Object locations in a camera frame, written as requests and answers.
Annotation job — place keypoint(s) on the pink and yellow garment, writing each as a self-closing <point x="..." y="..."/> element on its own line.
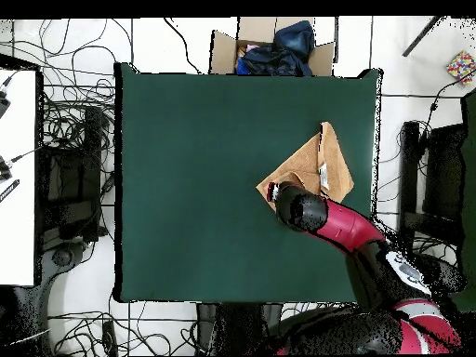
<point x="250" y="48"/>

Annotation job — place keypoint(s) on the black device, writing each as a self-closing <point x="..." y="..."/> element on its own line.
<point x="3" y="104"/>

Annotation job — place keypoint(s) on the black equipment stand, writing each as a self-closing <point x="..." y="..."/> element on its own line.
<point x="444" y="174"/>
<point x="74" y="186"/>

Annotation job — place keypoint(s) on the multicoloured patterned bundle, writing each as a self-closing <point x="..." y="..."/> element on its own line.
<point x="461" y="65"/>

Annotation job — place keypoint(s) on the white table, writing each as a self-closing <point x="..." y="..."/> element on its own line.
<point x="18" y="223"/>

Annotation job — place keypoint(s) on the dark green table cloth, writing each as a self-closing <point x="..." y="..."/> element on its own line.
<point x="178" y="148"/>
<point x="469" y="186"/>

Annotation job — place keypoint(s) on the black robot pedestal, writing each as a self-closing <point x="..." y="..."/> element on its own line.
<point x="238" y="327"/>

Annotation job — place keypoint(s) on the black power strip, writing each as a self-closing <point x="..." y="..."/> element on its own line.
<point x="109" y="336"/>

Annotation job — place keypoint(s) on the orange terry towel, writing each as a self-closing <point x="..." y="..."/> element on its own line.
<point x="308" y="163"/>

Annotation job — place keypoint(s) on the black connector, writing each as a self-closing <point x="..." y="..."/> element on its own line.
<point x="3" y="171"/>

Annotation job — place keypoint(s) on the black ribbed strip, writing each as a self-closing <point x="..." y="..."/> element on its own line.
<point x="9" y="189"/>

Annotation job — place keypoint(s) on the cardboard box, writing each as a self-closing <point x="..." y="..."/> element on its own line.
<point x="223" y="52"/>

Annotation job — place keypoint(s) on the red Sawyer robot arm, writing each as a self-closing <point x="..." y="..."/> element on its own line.
<point x="342" y="223"/>

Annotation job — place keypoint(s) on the black metal bar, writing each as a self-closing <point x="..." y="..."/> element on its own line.
<point x="422" y="37"/>

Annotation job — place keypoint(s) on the dark blue garment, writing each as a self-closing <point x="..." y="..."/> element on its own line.
<point x="290" y="52"/>

